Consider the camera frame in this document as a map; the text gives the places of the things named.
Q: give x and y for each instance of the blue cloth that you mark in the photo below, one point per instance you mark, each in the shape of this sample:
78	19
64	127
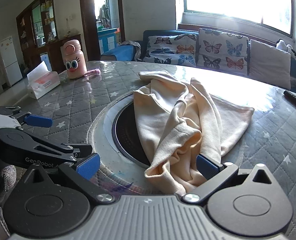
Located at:
120	52

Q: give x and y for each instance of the window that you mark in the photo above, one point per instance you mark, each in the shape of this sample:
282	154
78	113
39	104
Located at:
225	0

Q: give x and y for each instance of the blue white storage cabinet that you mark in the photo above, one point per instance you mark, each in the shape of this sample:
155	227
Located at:
108	40

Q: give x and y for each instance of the white booklet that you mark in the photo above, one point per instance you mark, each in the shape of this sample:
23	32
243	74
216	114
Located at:
45	85

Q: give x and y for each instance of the person's left hand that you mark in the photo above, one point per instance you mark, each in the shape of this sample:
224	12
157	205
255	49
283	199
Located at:
6	180

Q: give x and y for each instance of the pink cartoon face bottle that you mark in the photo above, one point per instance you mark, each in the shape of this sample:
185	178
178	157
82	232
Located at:
74	65

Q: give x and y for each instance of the cream garment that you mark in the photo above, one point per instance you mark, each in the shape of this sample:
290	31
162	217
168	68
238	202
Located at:
168	120

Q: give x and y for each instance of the black remote control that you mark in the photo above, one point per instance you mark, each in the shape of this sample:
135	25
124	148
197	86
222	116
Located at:
295	98

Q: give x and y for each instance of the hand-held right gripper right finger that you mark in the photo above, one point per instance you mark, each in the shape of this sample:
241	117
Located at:
208	167

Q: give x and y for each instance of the dark wooden door frame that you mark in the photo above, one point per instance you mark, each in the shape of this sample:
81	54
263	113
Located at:
86	30

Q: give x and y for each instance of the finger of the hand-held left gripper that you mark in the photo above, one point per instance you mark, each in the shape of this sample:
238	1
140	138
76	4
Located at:
39	121
83	151

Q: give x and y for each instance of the dark wooden display cabinet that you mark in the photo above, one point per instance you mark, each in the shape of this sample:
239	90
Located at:
53	52

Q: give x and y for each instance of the round black table burner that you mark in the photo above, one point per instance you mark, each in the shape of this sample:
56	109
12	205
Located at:
125	135

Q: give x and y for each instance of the white plush toy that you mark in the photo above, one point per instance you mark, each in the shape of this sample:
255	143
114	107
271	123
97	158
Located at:
283	45

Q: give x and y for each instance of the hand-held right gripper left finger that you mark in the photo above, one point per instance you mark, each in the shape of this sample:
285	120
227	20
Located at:
89	167

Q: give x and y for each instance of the hanging clothes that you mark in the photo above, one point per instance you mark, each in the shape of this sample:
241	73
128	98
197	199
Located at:
104	15

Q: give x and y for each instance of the beige cushion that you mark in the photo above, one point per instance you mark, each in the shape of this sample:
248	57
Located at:
269	62

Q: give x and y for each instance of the butterfly print cushion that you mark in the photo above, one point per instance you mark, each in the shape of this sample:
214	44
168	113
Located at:
223	52
170	50

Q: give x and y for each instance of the white refrigerator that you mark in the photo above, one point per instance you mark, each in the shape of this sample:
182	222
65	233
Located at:
10	62

